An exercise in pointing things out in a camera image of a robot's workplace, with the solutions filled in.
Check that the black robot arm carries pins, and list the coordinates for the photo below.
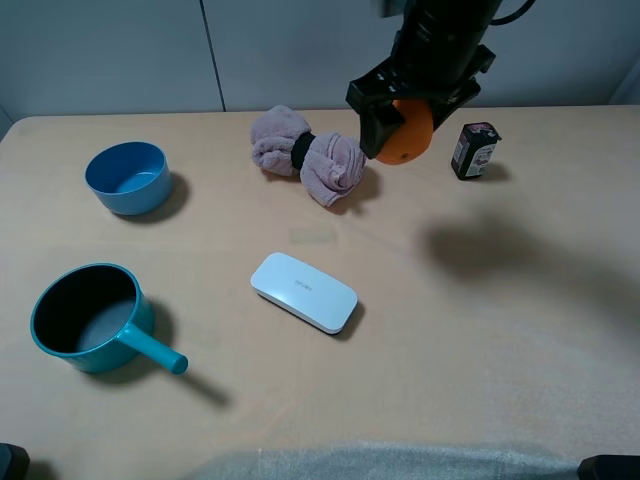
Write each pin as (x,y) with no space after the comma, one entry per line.
(460,16)

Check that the teal saucepan with handle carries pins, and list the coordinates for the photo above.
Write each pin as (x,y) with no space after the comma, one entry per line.
(97,318)

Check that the dark small carton box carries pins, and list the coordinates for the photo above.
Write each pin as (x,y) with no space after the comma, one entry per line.
(474,150)

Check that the grey cloth at bottom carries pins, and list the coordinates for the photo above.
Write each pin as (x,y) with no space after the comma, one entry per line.
(389,461)

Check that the black object bottom left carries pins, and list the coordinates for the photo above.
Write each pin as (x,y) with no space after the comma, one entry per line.
(14,462)

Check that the white rectangular case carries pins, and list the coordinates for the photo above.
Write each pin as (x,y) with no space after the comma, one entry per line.
(304,291)

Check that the blue plastic bowl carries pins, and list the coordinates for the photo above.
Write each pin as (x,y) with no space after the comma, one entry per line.
(131,178)

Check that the pink rolled towel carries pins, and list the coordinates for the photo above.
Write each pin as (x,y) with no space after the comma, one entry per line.
(333,166)

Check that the orange fruit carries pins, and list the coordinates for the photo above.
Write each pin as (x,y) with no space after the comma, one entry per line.
(413,138)

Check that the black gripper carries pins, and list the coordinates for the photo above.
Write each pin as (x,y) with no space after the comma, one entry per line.
(437,65)

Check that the black band on towel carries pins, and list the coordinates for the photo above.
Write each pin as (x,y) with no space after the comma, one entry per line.
(300,148)

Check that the black object bottom right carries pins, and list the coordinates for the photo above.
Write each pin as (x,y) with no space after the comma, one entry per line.
(610,467)

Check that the black object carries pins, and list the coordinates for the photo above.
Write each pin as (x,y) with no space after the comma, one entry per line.
(610,467)
(14,462)

